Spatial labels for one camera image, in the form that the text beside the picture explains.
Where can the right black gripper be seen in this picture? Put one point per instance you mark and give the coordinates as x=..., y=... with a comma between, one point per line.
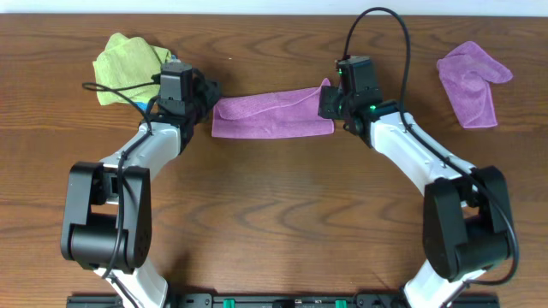
x=328, y=96

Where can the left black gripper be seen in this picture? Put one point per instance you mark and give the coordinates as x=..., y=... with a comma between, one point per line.
x=202, y=86

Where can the purple cloth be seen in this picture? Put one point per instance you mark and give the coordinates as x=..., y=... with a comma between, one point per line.
x=467, y=73
x=273, y=115

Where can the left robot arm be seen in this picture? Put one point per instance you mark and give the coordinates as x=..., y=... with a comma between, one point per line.
x=107, y=221

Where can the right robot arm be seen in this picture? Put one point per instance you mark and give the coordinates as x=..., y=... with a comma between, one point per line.
x=467, y=222

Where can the blue folded cloth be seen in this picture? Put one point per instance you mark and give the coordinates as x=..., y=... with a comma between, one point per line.
x=143, y=105

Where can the green folded cloth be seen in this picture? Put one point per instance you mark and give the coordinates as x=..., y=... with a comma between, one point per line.
x=128, y=62

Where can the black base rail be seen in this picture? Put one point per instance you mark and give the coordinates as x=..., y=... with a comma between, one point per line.
x=206, y=300

